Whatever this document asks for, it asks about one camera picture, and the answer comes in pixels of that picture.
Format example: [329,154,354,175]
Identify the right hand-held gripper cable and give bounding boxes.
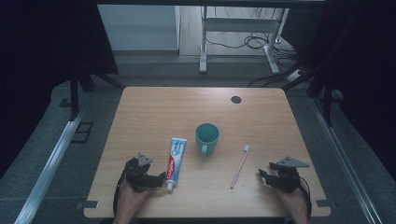
[298,175,313,218]

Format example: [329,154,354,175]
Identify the pink toothbrush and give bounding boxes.
[230,145,251,190]

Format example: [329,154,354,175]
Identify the person's right hand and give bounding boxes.
[275,188,309,219]

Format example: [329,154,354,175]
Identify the black metal stand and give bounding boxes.
[281,18,344,126]
[69,69,126,122]

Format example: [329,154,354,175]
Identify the hand-held gripper cable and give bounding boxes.
[298,175,313,218]
[112,160,131,217]

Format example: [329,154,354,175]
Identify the aluminium rail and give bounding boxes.
[13,101,90,224]
[310,96,383,224]

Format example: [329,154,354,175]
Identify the white power strip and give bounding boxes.
[286,69,304,83]

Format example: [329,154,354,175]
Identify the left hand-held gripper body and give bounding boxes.
[124,152,154,193]

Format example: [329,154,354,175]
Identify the dark curtain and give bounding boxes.
[281,0,396,183]
[0,0,120,180]

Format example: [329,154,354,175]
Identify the white metal desk frame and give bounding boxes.
[199,6,290,75]

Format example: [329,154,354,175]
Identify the white cabinet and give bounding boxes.
[97,4,181,51]

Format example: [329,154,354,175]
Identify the person's left hand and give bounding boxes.
[115,180,153,217]

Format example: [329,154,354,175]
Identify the teal cup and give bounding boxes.
[195,122,220,158]

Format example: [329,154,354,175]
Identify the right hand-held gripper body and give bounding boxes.
[273,156,310,193]

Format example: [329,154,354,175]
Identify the white toothpaste tube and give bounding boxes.
[164,137,188,192]

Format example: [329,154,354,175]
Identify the left hand-held gripper cable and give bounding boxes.
[112,160,131,217]

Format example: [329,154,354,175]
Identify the black floor cables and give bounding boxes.
[205,7,302,89]

